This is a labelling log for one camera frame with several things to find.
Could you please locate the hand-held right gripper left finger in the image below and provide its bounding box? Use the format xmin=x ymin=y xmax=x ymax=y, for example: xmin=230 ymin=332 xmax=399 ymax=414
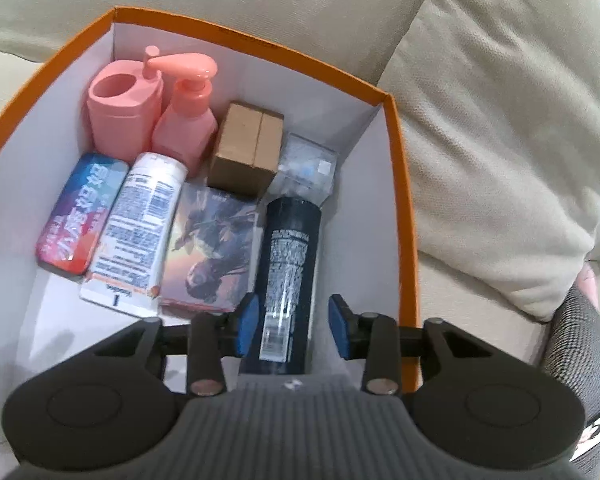
xmin=96 ymin=292 xmax=261 ymax=396

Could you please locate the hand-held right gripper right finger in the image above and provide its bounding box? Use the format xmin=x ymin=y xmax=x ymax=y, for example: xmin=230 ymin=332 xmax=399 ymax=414
xmin=327 ymin=293 xmax=488 ymax=396

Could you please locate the black spray can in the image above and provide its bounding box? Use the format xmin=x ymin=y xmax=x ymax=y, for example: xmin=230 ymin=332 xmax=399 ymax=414
xmin=240 ymin=196 xmax=323 ymax=376

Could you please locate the illustrated card pack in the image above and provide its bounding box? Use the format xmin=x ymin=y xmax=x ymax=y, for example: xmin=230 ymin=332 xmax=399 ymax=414
xmin=157 ymin=182 xmax=261 ymax=313

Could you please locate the white squeeze tube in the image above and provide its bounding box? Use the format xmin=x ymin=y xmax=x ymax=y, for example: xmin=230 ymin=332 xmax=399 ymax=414
xmin=79 ymin=152 xmax=189 ymax=320

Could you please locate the clear plastic box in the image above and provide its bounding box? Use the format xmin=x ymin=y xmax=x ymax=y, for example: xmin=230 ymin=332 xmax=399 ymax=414
xmin=267 ymin=132 xmax=340 ymax=208

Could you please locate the blue and red tin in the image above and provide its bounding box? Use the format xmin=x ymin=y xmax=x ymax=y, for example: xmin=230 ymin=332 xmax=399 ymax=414
xmin=35 ymin=152 xmax=131 ymax=277

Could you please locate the orange cardboard box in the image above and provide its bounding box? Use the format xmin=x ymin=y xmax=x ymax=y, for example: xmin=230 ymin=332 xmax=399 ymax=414
xmin=0 ymin=5 xmax=423 ymax=466

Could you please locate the small brown cardboard box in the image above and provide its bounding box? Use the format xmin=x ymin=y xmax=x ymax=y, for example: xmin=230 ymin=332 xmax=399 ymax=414
xmin=209 ymin=101 xmax=286 ymax=198

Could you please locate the pink pump bottle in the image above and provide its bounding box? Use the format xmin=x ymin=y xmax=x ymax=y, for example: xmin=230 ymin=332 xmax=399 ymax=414
xmin=142 ymin=46 xmax=218 ymax=178

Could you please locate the pink plastic cup holder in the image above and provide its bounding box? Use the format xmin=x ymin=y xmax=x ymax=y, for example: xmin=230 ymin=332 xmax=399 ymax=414
xmin=86 ymin=58 xmax=165 ymax=156

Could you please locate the grey checked cloth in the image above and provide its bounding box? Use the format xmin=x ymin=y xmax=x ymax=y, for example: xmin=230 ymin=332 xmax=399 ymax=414
xmin=539 ymin=260 xmax=600 ymax=466

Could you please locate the beige sofa cushion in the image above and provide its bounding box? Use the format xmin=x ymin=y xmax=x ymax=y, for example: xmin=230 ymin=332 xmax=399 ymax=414
xmin=377 ymin=0 xmax=600 ymax=322

